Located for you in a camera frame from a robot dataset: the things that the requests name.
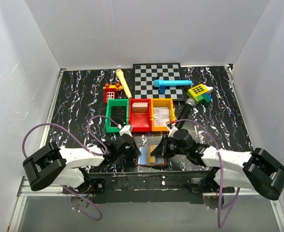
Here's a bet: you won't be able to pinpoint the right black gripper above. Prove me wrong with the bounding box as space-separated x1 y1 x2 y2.
150 135 188 158

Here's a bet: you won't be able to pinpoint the brown leather card holder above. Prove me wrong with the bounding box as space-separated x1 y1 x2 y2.
134 145 167 167

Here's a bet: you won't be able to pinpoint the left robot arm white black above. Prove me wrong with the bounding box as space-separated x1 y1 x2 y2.
23 134 141 193

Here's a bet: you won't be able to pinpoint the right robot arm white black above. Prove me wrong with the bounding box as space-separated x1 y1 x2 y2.
151 129 284 201

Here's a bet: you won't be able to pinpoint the cards in yellow bin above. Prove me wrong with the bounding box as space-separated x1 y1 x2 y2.
154 107 170 127

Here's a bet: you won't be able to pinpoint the black card in green bin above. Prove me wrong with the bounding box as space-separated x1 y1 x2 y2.
111 106 127 126

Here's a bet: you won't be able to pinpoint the card stack in red bin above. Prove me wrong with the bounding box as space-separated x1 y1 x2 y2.
131 102 149 113

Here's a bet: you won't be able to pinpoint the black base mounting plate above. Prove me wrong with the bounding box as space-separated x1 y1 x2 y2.
62 170 237 205

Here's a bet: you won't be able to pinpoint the red plastic bin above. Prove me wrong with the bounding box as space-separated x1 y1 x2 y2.
129 99 152 132

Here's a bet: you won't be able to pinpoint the green plastic bin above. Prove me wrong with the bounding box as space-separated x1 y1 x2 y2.
105 99 129 133

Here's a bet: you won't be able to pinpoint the black silver microphone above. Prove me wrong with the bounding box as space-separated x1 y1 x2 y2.
175 98 196 130

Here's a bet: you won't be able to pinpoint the small blue toy block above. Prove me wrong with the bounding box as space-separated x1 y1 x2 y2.
158 86 166 94

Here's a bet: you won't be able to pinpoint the red toy block house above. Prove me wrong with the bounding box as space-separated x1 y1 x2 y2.
103 83 123 105

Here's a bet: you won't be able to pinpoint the blue toy microphone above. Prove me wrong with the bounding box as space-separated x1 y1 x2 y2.
153 79 193 88

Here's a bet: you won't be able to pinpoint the yellow green block toy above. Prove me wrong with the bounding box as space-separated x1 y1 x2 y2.
187 84 213 105

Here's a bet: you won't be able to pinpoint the checkered chess board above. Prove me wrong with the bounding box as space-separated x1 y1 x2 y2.
133 63 185 102

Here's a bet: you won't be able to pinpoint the beige toy microphone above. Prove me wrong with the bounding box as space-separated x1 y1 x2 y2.
115 69 132 99

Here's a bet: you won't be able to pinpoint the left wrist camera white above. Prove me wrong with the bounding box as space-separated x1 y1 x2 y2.
119 125 133 138

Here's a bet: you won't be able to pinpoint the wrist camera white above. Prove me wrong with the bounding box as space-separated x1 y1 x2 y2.
119 125 133 138
166 122 178 138

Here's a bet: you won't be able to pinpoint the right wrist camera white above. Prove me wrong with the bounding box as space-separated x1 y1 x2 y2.
166 122 178 138

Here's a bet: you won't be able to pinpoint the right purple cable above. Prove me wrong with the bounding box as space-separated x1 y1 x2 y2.
166 118 241 229

